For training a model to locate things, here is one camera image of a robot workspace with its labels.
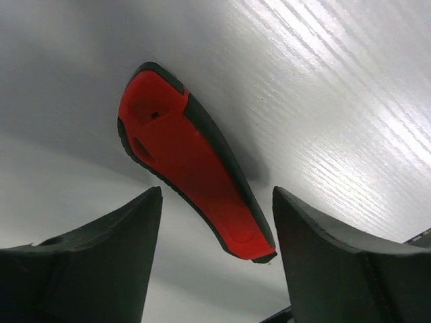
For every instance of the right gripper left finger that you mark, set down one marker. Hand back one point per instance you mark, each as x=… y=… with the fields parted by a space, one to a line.
x=98 y=272

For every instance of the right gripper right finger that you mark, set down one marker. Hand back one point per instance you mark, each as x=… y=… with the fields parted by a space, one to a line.
x=337 y=273

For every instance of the red folding utility knife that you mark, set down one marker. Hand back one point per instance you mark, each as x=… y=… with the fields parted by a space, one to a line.
x=165 y=129

